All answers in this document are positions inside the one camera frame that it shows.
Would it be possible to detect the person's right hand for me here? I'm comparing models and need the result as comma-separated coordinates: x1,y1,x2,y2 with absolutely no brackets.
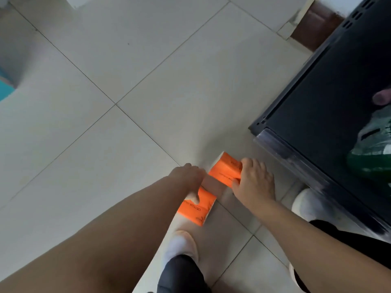
231,157,276,208

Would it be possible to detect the orange tissue packet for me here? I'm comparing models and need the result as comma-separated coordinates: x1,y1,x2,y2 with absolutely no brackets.
177,186,217,227
208,151,243,189

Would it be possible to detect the person's left hand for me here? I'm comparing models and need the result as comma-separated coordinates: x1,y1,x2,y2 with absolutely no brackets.
167,163,206,205

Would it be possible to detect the green white packet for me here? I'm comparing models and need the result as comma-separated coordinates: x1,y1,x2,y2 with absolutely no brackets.
347,104,391,182

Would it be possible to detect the person's left forearm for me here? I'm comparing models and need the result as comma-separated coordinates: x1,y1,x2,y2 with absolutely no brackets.
0,175,184,293

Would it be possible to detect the person's white shoe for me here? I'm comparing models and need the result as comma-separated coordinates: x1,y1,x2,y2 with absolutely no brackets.
162,230,200,269
291,188,330,224

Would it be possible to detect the brown wooden threshold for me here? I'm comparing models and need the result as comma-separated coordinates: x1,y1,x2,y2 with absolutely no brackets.
290,0,346,53

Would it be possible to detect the person's right forearm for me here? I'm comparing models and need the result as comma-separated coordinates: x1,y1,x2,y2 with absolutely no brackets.
247,197,391,293

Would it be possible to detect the person's left white shoe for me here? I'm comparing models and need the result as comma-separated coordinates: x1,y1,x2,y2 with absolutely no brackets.
162,230,200,269

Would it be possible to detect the person's right white shoe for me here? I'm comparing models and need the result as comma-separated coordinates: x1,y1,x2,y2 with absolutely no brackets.
291,188,330,224

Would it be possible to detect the teal object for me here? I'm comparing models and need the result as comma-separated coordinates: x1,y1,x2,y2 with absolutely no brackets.
0,68,16,102

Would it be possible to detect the black plastic storage box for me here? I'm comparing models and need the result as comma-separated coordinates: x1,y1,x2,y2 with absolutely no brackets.
248,0,391,243

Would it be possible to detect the white door frame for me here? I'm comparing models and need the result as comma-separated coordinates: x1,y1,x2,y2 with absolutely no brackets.
276,0,319,40

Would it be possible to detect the person's left black trouser leg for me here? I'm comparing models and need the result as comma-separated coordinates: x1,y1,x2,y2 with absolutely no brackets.
156,255,212,293

